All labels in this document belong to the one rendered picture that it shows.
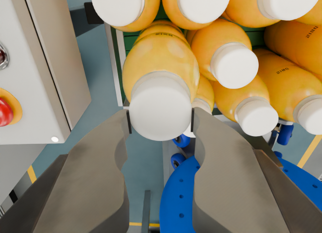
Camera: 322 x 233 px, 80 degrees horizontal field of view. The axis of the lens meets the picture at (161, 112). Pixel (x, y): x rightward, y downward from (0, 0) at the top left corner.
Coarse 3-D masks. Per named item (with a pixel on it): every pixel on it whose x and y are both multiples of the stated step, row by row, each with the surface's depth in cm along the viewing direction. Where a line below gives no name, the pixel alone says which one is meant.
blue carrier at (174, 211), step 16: (192, 160) 37; (176, 176) 34; (192, 176) 34; (288, 176) 33; (304, 176) 33; (176, 192) 32; (192, 192) 31; (304, 192) 31; (320, 192) 31; (160, 208) 30; (176, 208) 29; (320, 208) 28; (160, 224) 28; (176, 224) 27; (192, 224) 27
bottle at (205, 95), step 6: (204, 78) 25; (204, 84) 24; (210, 84) 25; (198, 90) 23; (204, 90) 23; (210, 90) 24; (198, 96) 23; (204, 96) 23; (210, 96) 23; (204, 102) 22; (210, 102) 23; (210, 108) 23
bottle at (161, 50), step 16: (144, 32) 20; (160, 32) 17; (176, 32) 19; (144, 48) 14; (160, 48) 14; (176, 48) 14; (128, 64) 14; (144, 64) 13; (160, 64) 13; (176, 64) 13; (192, 64) 14; (128, 80) 14; (144, 80) 13; (176, 80) 13; (192, 80) 14; (128, 96) 14; (192, 96) 14
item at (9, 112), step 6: (0, 102) 17; (6, 102) 18; (0, 108) 17; (6, 108) 18; (0, 114) 18; (6, 114) 18; (12, 114) 18; (0, 120) 18; (6, 120) 18; (0, 126) 19
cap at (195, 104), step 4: (192, 104) 21; (196, 104) 21; (200, 104) 21; (204, 108) 21; (208, 112) 20; (188, 128) 22; (184, 132) 22; (188, 132) 22; (192, 132) 22; (188, 136) 22; (192, 136) 22
